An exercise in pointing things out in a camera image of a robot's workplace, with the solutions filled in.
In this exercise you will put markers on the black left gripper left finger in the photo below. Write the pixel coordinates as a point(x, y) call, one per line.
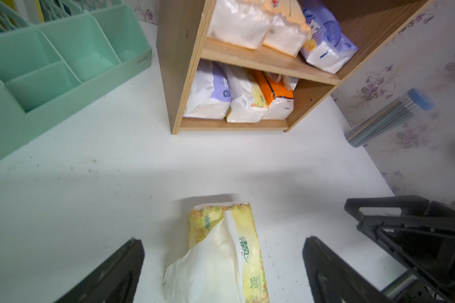
point(115, 280)

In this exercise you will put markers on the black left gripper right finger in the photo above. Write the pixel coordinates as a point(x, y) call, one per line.
point(331, 279)

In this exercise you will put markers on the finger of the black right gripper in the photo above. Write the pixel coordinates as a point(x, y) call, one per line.
point(415, 212)
point(426, 248)

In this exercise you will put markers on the yellow green tissue pack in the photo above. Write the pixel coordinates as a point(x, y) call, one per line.
point(224, 260)

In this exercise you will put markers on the purple bear tissue pack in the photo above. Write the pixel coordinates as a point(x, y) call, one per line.
point(328, 48)

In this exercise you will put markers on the pale orange tissue pack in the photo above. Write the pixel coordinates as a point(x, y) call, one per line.
point(241, 23)
point(289, 29)

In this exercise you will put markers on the bright orange tissue pack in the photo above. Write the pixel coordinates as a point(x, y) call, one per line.
point(280, 100)

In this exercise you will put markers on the white yellow tissue pack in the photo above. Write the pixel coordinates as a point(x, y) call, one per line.
point(248, 103)

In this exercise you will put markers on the white purple tissue pack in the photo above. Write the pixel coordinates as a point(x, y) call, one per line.
point(210, 96)

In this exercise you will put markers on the wooden three-tier shelf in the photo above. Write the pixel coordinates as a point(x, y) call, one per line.
point(182, 42)

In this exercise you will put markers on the blue capped striped cylinder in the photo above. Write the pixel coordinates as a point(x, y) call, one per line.
point(404, 108)

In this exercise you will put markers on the mint green desk organizer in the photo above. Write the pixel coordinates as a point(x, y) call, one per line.
point(50, 71)

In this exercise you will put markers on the yellow cover book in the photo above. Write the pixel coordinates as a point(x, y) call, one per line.
point(39, 16)

